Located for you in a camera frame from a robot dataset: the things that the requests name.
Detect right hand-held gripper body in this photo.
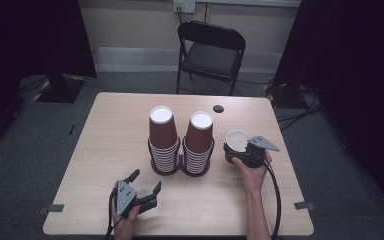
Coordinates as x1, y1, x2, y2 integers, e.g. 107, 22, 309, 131
243, 134, 280, 169

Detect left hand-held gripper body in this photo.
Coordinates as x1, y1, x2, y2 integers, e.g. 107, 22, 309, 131
114, 179, 141, 219

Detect short stack of brown cups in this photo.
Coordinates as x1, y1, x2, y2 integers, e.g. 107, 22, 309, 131
182, 110, 215, 175

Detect black wire cup holder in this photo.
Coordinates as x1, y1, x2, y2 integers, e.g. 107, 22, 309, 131
147, 138, 216, 178

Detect person's right hand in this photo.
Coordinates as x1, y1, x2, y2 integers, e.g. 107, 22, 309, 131
231, 149, 274, 193

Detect person's left hand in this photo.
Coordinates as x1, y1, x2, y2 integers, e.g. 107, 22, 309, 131
110, 196, 141, 240

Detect light wooden table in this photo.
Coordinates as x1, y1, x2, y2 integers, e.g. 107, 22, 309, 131
42, 92, 315, 237

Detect tall stack of brown cups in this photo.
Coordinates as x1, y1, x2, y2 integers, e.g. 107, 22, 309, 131
147, 105, 182, 174

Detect black stand base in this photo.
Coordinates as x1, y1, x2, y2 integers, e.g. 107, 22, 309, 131
263, 82, 302, 109
32, 73, 86, 104

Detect grey tape strip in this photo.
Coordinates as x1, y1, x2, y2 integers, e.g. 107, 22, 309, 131
293, 201, 315, 211
38, 203, 65, 215

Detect black folding chair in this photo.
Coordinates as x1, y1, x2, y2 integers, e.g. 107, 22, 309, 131
175, 20, 247, 97

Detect dark curtain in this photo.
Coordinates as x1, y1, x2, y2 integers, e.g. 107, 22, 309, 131
0, 0, 98, 158
273, 0, 384, 211

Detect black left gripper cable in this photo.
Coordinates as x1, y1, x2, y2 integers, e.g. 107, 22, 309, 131
104, 189, 120, 240

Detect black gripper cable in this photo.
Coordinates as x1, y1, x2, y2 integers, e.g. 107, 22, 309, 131
263, 159, 283, 240
104, 189, 120, 240

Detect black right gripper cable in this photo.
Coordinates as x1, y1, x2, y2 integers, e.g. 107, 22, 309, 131
263, 159, 283, 240

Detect black floor cables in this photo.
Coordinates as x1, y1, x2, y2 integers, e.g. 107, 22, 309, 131
275, 85, 325, 132

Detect white wall outlet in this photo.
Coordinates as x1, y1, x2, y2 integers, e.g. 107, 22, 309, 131
173, 0, 196, 14

